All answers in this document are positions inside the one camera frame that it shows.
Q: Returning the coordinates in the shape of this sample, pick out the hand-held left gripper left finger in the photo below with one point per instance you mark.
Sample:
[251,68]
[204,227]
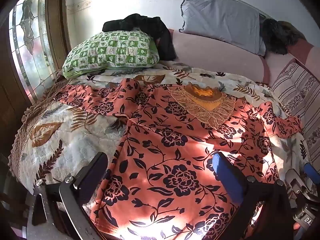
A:
[93,171]

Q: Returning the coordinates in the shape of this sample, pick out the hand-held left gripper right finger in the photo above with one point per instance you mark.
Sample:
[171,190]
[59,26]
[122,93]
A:
[225,175]

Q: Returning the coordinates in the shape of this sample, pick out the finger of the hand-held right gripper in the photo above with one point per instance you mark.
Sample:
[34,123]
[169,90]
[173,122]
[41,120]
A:
[312,171]

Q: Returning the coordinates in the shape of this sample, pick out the orange floral shirt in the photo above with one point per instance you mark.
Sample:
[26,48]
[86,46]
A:
[165,160]

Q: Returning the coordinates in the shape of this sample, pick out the leaf print blanket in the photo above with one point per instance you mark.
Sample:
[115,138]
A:
[62,140]

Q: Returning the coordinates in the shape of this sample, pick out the striped floral cushion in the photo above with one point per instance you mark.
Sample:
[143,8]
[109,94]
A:
[297,92]

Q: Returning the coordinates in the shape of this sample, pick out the pink padded armrest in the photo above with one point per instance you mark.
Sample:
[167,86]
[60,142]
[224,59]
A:
[305,55]

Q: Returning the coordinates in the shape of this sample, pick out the pink bolster cushion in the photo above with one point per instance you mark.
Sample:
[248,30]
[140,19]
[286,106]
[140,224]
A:
[220,57]

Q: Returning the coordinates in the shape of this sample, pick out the green checked pillow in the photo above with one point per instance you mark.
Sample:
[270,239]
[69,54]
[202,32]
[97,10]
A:
[112,51]

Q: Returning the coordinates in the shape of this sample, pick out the dark fur cushion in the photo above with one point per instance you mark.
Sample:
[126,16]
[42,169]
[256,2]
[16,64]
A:
[277,36]

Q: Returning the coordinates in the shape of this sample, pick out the stained glass window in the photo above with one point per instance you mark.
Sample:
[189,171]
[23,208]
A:
[27,45]

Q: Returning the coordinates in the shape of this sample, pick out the grey pillow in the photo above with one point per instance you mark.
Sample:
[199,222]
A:
[222,22]

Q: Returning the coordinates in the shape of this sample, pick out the black garment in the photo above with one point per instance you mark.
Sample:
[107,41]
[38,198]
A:
[150,26]

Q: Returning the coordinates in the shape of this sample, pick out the wooden window frame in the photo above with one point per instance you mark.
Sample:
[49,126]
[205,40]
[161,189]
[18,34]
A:
[56,22]

